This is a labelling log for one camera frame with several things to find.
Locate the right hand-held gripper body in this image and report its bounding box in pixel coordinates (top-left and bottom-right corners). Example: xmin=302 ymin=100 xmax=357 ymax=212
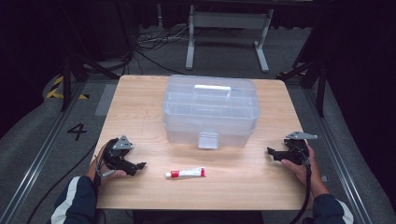
xmin=283 ymin=131 xmax=318 ymax=166

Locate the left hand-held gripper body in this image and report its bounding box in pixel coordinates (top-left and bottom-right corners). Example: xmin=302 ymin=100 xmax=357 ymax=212
xmin=102 ymin=134 xmax=134 ymax=172

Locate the red and white ointment tube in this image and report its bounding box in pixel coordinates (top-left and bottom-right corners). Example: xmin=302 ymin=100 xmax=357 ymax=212
xmin=164 ymin=166 xmax=207 ymax=179

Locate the clear plastic storage box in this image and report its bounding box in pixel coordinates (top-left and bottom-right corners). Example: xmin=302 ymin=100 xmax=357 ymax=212
xmin=162 ymin=74 xmax=262 ymax=149

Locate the person's right hand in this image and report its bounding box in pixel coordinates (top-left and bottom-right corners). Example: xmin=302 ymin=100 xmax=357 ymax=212
xmin=280 ymin=139 xmax=321 ymax=188

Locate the person's left hand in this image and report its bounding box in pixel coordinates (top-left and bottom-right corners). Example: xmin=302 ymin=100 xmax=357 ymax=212
xmin=87 ymin=143 xmax=128 ymax=185

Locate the black metal stand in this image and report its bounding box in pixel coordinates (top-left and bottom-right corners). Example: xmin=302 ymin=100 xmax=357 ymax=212
xmin=276 ymin=59 xmax=329 ymax=119

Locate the yellow and black floor tape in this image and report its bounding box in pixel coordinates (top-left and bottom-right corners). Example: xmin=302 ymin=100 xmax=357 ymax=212
xmin=46 ymin=76 xmax=90 ymax=101

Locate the black tripod stand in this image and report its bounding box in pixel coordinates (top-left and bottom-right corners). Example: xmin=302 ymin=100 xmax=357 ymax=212
xmin=60 ymin=52 xmax=120 ymax=112

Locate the left hand-held gripper cable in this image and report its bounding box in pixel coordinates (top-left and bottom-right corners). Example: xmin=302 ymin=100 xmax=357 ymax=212
xmin=92 ymin=139 xmax=117 ymax=190

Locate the hand-held gripper cable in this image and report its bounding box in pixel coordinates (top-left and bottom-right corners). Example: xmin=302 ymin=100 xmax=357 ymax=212
xmin=92 ymin=139 xmax=117 ymax=190
xmin=289 ymin=157 xmax=313 ymax=224

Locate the right hand-held gripper cable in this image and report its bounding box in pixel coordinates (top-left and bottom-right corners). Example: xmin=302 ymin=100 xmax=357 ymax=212
xmin=289 ymin=157 xmax=313 ymax=224

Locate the metal floor rail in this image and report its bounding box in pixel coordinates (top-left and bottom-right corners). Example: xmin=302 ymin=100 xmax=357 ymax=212
xmin=303 ymin=88 xmax=375 ymax=224
xmin=0 ymin=83 xmax=89 ymax=224

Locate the long black floor cable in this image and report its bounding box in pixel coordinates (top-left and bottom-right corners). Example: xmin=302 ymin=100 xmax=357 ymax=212
xmin=26 ymin=143 xmax=98 ymax=224

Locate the bundle of floor cables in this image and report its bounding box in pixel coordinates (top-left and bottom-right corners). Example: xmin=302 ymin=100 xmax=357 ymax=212
xmin=134 ymin=26 xmax=191 ymax=51

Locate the grey metal table frame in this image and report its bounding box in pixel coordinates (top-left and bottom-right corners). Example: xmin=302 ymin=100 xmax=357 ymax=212
xmin=185 ymin=4 xmax=275 ymax=73

